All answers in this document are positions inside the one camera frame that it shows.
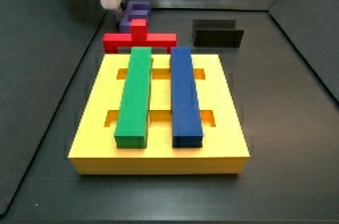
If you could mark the purple comb-shaped block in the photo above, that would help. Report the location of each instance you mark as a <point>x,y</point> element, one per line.
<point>137,10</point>

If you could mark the black angle fixture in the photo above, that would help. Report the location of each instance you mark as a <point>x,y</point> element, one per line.
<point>217,34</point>

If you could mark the yellow slotted board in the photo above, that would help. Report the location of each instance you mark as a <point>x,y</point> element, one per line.
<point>95,155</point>

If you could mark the red comb-shaped block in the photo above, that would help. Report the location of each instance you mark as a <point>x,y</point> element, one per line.
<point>138,38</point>

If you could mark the green long bar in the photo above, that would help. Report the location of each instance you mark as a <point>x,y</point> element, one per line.
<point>133,119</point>

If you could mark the blue long bar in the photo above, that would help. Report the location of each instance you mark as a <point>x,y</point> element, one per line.
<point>187,130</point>

